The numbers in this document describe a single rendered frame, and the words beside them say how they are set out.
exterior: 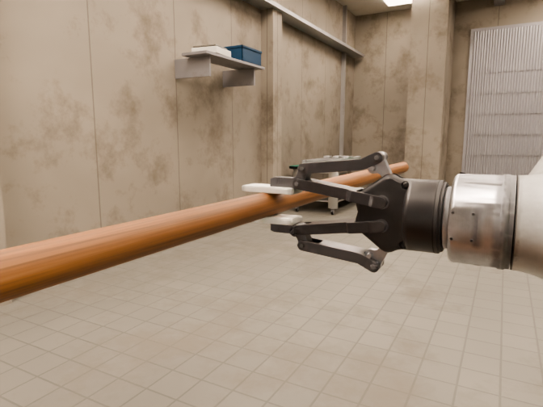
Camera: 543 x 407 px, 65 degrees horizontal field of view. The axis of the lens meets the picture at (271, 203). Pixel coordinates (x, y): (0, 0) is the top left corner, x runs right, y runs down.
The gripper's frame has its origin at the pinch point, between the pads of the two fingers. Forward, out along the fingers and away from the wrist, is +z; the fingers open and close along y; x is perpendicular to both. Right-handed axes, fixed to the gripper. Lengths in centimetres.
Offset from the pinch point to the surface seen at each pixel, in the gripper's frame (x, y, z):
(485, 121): 1034, -43, 20
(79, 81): 227, -61, 327
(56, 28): 207, -103, 327
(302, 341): 185, 120, 79
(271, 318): 207, 120, 113
